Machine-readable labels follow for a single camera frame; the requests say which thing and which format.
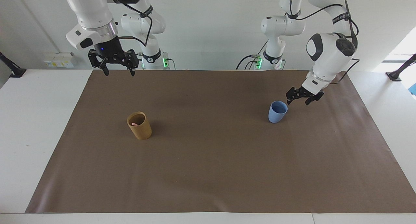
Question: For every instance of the blue cup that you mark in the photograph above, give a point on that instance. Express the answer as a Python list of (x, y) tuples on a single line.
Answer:
[(277, 115)]

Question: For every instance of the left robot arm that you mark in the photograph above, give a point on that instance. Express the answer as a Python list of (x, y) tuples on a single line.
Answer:
[(328, 56)]

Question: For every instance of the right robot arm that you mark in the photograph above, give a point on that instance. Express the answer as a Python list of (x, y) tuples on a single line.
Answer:
[(87, 9)]

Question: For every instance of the blue object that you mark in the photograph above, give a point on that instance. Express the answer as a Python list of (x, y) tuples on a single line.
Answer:
[(413, 89)]

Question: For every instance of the brown cup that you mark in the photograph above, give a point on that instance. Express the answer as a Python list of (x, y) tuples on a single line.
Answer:
[(139, 128)]

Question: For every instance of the white wall socket box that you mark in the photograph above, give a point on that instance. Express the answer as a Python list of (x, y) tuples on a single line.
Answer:
[(58, 59)]

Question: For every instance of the black stand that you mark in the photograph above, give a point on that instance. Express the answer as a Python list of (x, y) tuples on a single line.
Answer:
[(398, 72), (13, 70)]

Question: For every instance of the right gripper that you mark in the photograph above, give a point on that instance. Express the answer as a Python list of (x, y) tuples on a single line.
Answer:
[(109, 49)]

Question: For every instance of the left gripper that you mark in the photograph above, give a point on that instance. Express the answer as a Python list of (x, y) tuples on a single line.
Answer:
[(309, 92)]

